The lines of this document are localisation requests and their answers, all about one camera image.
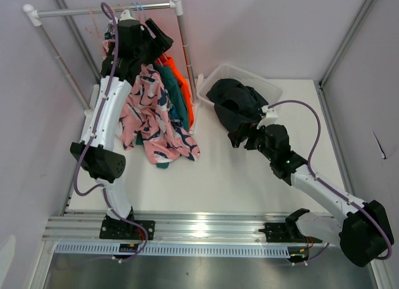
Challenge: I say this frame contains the orange shorts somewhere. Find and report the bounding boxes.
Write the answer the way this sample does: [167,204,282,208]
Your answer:
[156,54,195,128]

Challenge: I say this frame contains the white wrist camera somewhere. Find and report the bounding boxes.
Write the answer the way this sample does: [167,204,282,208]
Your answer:
[257,105,278,130]
[119,9,135,21]

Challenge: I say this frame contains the pink patterned shorts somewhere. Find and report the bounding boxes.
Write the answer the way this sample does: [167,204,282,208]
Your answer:
[117,54,200,168]

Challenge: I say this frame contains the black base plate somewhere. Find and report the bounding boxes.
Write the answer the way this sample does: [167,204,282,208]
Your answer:
[258,222,322,244]
[99,216,155,240]

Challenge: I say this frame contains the black shorts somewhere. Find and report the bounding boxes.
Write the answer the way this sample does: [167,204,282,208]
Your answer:
[206,78,269,132]

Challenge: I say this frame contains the white slotted cable duct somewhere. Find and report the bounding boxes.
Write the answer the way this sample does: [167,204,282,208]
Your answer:
[54,242,290,258]

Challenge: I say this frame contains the pink wire hanger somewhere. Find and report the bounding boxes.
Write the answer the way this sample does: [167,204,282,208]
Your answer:
[84,5,105,40]

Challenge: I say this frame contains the metal clothes rack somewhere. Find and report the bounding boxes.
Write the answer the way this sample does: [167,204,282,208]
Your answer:
[22,0,203,118]

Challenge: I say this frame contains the aluminium mounting rail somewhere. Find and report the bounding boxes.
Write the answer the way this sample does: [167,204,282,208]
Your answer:
[42,211,383,248]

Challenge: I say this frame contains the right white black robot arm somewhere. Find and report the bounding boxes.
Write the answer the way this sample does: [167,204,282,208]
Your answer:
[228,123,395,267]

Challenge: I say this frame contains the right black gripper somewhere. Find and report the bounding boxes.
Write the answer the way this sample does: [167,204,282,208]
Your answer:
[228,121,276,162]

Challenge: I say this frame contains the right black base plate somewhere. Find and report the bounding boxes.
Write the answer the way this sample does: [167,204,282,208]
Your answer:
[258,222,322,244]

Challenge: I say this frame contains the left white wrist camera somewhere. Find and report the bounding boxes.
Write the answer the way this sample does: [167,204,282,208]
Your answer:
[119,9,135,21]

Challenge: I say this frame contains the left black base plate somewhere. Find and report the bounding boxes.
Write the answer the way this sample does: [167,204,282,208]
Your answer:
[99,216,155,240]

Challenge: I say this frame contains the teal shorts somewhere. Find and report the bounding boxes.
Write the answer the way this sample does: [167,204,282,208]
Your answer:
[134,64,196,169]

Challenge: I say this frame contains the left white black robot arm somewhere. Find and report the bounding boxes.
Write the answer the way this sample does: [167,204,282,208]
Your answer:
[70,19,173,240]

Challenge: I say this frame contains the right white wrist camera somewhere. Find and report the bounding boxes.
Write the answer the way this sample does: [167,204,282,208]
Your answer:
[257,105,278,130]

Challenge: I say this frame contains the blue patterned shorts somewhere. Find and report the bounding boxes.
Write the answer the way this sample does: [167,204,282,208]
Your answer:
[104,21,115,42]

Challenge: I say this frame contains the blue wire hanger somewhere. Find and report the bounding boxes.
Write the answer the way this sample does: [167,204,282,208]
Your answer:
[132,2,141,21]
[137,3,147,22]

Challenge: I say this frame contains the white plastic basket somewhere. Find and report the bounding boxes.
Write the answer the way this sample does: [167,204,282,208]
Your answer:
[197,64,283,107]

